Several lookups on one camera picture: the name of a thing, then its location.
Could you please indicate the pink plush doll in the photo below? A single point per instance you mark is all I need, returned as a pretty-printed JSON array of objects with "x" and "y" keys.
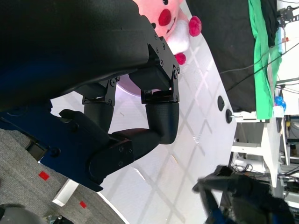
[{"x": 177, "y": 39}]

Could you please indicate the grey rounded robot part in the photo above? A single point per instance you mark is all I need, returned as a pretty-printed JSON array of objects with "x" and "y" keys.
[{"x": 16, "y": 215}]

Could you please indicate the white table foot bar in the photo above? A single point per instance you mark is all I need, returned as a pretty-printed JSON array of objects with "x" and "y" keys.
[{"x": 64, "y": 193}]

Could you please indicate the black backdrop curtain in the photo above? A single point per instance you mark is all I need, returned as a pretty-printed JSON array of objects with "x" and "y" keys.
[{"x": 229, "y": 35}]

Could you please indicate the green cloth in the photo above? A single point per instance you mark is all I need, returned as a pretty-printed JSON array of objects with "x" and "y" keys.
[{"x": 264, "y": 81}]

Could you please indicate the black table grommet hole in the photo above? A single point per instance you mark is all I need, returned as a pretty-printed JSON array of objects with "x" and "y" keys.
[
  {"x": 229, "y": 116},
  {"x": 221, "y": 102}
]

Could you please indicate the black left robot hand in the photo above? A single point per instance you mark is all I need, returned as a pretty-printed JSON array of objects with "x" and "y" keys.
[{"x": 70, "y": 46}]

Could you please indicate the white table frame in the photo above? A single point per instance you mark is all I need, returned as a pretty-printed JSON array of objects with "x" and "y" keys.
[{"x": 268, "y": 140}]

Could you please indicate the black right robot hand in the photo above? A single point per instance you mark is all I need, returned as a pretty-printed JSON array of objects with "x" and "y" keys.
[{"x": 252, "y": 193}]

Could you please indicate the blue plastic item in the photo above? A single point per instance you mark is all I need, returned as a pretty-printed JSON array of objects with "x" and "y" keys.
[{"x": 279, "y": 100}]

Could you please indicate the lavender round plate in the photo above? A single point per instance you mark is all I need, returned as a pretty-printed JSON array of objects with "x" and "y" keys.
[{"x": 128, "y": 87}]

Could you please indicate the red tape square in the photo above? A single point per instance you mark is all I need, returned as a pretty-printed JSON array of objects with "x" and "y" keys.
[
  {"x": 44, "y": 176},
  {"x": 83, "y": 204}
]

